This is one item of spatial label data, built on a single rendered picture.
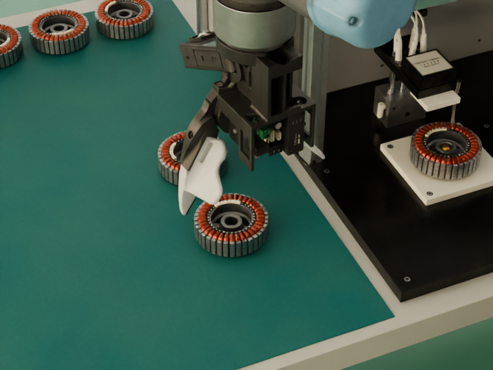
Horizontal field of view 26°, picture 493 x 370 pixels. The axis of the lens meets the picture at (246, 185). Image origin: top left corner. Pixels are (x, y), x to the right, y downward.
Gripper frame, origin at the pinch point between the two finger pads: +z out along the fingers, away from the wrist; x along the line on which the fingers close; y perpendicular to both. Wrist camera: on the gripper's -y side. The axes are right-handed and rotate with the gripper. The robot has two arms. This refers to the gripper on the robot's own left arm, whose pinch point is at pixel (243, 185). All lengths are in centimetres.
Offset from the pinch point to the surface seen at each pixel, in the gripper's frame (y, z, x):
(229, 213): -33, 39, 18
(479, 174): -19, 37, 55
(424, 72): -30, 23, 52
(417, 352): -43, 115, 72
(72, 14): -95, 37, 20
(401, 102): -37, 33, 53
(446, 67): -30, 23, 56
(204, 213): -33, 36, 13
